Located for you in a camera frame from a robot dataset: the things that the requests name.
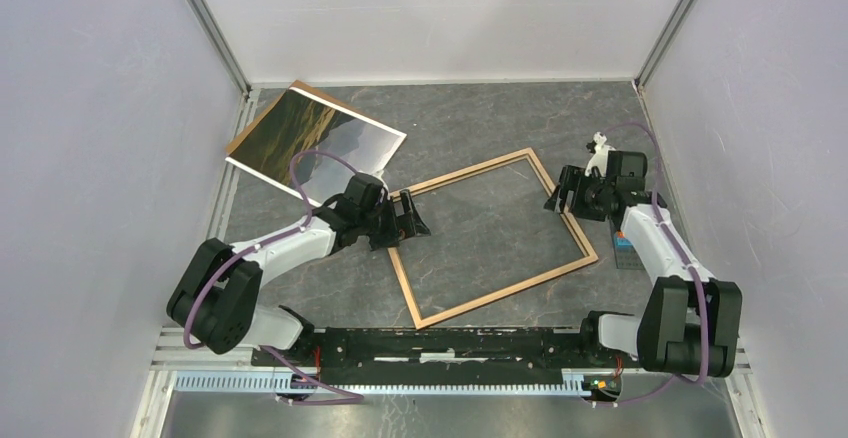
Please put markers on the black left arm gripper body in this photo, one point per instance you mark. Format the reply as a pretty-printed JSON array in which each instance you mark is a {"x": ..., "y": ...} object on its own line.
[{"x": 382, "y": 214}]

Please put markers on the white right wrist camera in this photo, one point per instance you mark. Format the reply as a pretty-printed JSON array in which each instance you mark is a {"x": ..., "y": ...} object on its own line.
[{"x": 599, "y": 150}]

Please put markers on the light wooden picture frame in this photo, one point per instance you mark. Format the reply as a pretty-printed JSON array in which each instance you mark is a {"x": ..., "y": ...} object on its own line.
[{"x": 553, "y": 303}]

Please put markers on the landscape photo print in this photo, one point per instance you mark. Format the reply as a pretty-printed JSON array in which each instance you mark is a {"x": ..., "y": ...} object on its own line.
[{"x": 363, "y": 145}]

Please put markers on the blue brick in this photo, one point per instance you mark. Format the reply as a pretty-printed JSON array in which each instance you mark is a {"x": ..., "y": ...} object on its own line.
[{"x": 621, "y": 242}]

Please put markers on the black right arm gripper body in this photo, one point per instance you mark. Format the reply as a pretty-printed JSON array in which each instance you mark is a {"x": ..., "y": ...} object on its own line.
[{"x": 588, "y": 195}]

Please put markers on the brown backing board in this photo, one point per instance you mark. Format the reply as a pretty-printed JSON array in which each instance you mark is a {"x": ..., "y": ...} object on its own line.
[{"x": 300, "y": 118}]

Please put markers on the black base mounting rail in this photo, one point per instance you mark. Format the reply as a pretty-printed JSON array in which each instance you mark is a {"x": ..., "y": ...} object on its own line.
[{"x": 444, "y": 356}]

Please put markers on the dark grey brick baseplate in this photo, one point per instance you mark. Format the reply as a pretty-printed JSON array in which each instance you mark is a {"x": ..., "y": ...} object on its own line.
[{"x": 628, "y": 258}]

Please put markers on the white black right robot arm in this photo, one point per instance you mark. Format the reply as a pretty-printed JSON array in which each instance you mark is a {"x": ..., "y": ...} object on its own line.
[{"x": 691, "y": 321}]

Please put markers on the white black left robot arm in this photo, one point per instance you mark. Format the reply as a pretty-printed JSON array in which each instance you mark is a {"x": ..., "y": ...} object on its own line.
[{"x": 216, "y": 299}]

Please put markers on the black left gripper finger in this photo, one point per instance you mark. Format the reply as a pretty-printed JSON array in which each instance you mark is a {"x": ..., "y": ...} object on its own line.
[
  {"x": 409, "y": 222},
  {"x": 387, "y": 235}
]

